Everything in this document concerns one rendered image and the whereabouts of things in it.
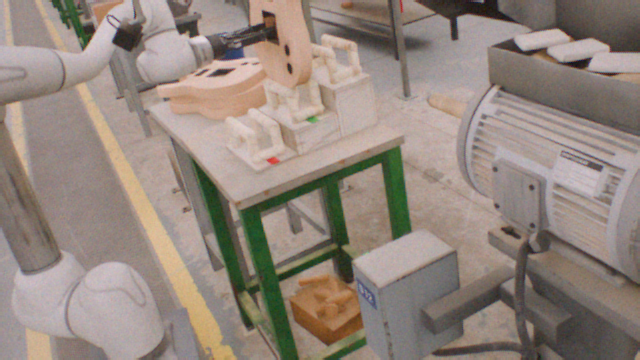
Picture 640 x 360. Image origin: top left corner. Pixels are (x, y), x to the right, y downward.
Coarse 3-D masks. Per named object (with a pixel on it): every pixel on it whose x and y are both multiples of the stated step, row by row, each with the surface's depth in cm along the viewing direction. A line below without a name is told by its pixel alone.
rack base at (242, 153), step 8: (264, 136) 205; (264, 144) 199; (272, 144) 198; (232, 152) 199; (240, 152) 197; (248, 152) 196; (288, 152) 190; (240, 160) 194; (248, 160) 190; (280, 160) 187; (288, 160) 187; (256, 168) 184; (264, 168) 184
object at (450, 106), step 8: (432, 96) 126; (440, 96) 124; (432, 104) 126; (440, 104) 123; (448, 104) 121; (456, 104) 120; (464, 104) 119; (448, 112) 122; (456, 112) 119; (464, 112) 117
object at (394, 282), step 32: (384, 256) 104; (416, 256) 102; (448, 256) 102; (384, 288) 97; (416, 288) 101; (448, 288) 105; (384, 320) 100; (416, 320) 104; (384, 352) 106; (416, 352) 107; (448, 352) 112; (480, 352) 107
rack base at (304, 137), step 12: (300, 96) 210; (264, 108) 206; (300, 108) 200; (324, 108) 196; (276, 120) 195; (288, 120) 193; (324, 120) 189; (336, 120) 191; (288, 132) 189; (300, 132) 186; (312, 132) 188; (324, 132) 191; (336, 132) 193; (288, 144) 193; (300, 144) 188; (312, 144) 190; (324, 144) 192
